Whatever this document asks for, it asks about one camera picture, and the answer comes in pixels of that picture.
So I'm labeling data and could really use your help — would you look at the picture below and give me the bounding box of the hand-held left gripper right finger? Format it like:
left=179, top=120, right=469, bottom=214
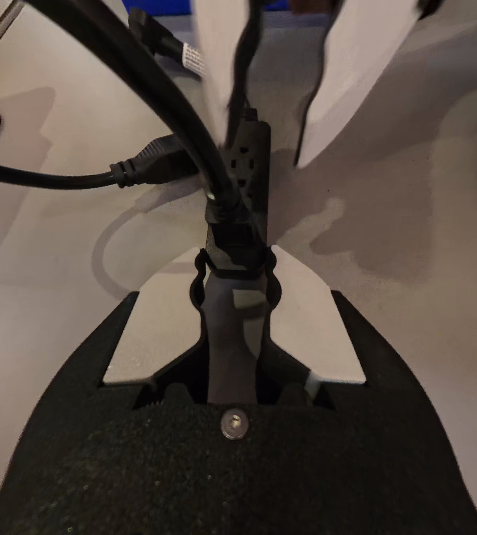
left=258, top=245, right=367, bottom=404

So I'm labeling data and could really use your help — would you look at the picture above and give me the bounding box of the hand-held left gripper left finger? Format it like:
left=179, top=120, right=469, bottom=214
left=102, top=249, right=210, bottom=403

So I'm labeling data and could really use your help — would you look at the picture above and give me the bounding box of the round desk cable cover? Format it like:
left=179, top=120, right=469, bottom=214
left=92, top=188, right=206, bottom=299

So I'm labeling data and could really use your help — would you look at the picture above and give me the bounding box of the black two-socket splitter cord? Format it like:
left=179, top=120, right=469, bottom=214
left=0, top=0, right=271, bottom=278

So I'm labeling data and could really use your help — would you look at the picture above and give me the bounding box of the grey desk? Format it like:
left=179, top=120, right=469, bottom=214
left=0, top=0, right=477, bottom=535

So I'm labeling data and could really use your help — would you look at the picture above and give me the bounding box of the blue object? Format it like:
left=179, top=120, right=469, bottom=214
left=123, top=0, right=293, bottom=13

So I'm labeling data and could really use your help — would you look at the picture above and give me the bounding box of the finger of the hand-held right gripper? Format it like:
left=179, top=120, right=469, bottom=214
left=192, top=0, right=261, bottom=152
left=294, top=0, right=418, bottom=169

